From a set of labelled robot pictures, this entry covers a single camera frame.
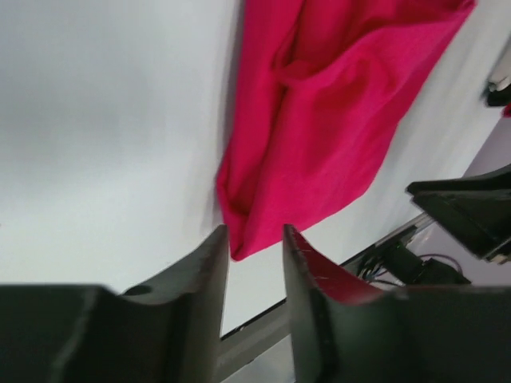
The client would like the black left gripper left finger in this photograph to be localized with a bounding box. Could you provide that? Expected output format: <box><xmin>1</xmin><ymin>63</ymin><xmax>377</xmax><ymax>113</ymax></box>
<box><xmin>1</xmin><ymin>225</ymin><xmax>228</xmax><ymax>382</ymax></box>

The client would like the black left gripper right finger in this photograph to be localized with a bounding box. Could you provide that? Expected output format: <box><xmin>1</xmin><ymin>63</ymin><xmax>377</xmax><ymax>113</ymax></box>
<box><xmin>283</xmin><ymin>225</ymin><xmax>510</xmax><ymax>382</ymax></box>

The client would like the aluminium front frame rail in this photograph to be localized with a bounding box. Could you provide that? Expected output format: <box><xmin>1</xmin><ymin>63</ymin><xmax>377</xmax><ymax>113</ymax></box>
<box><xmin>213</xmin><ymin>211</ymin><xmax>444</xmax><ymax>380</ymax></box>

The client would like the magenta t shirt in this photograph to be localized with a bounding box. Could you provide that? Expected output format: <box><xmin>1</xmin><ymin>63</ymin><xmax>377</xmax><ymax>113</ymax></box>
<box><xmin>502</xmin><ymin>104</ymin><xmax>511</xmax><ymax>118</ymax></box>
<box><xmin>216</xmin><ymin>1</ymin><xmax>475</xmax><ymax>261</ymax></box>

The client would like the black t shirt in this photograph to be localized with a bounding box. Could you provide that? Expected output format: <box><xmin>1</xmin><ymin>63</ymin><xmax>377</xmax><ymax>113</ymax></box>
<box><xmin>485</xmin><ymin>76</ymin><xmax>510</xmax><ymax>108</ymax></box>

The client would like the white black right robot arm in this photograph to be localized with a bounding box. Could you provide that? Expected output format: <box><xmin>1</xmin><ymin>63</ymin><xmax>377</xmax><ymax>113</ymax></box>
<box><xmin>382</xmin><ymin>165</ymin><xmax>510</xmax><ymax>285</ymax></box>

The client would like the magenta folded t shirt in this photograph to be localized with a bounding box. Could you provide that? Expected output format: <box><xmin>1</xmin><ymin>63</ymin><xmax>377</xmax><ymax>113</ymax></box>
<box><xmin>502</xmin><ymin>104</ymin><xmax>511</xmax><ymax>118</ymax></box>

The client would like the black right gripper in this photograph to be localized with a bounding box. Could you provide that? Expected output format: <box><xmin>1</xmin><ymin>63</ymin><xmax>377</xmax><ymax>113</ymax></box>
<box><xmin>406</xmin><ymin>165</ymin><xmax>510</xmax><ymax>263</ymax></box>

